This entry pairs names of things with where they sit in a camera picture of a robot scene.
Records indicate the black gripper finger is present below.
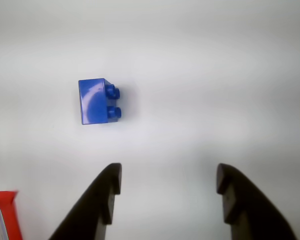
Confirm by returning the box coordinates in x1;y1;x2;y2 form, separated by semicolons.
216;163;298;240
47;162;123;240

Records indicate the blue lego brick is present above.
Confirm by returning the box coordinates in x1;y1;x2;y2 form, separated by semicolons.
78;77;122;125

